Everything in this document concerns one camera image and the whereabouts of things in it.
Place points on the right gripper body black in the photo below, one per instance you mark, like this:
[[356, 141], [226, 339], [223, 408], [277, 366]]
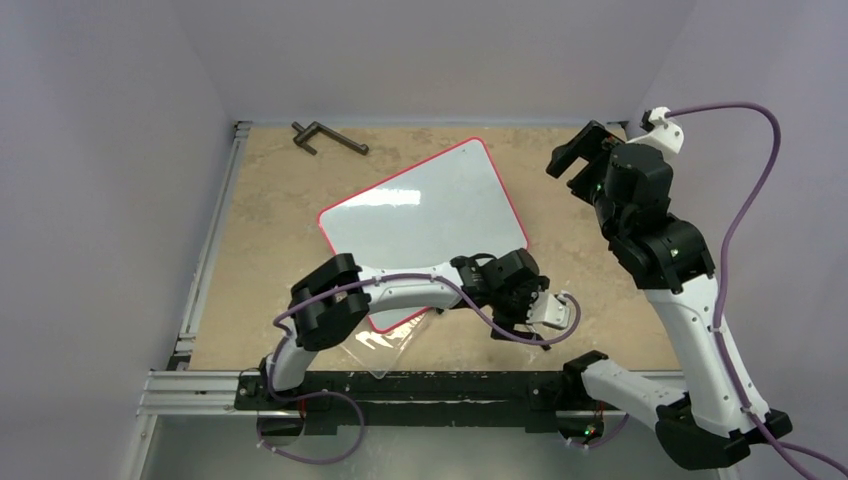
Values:
[[584, 157]]

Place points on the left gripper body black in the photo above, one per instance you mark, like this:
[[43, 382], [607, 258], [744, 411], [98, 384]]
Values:
[[510, 308]]

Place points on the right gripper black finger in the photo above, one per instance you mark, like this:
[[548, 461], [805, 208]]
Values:
[[595, 139], [562, 157]]

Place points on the pink framed whiteboard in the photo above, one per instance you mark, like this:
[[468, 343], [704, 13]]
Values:
[[451, 204]]

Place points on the white black marker pen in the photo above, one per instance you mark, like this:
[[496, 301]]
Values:
[[538, 341]]

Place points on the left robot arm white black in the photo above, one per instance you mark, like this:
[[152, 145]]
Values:
[[329, 303]]

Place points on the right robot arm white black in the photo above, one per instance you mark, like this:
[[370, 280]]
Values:
[[716, 418]]

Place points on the clear plastic screw box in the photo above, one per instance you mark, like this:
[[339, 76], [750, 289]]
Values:
[[379, 353]]

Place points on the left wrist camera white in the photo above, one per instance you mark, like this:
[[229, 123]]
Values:
[[550, 310]]

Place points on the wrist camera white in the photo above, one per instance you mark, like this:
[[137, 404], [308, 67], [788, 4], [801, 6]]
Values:
[[550, 310], [661, 132]]

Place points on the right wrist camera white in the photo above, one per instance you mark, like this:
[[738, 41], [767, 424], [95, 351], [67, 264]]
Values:
[[661, 132]]

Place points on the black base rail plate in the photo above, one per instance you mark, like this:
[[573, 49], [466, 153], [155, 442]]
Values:
[[533, 401]]

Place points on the dark metal crank handle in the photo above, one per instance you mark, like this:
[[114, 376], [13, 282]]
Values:
[[304, 134]]

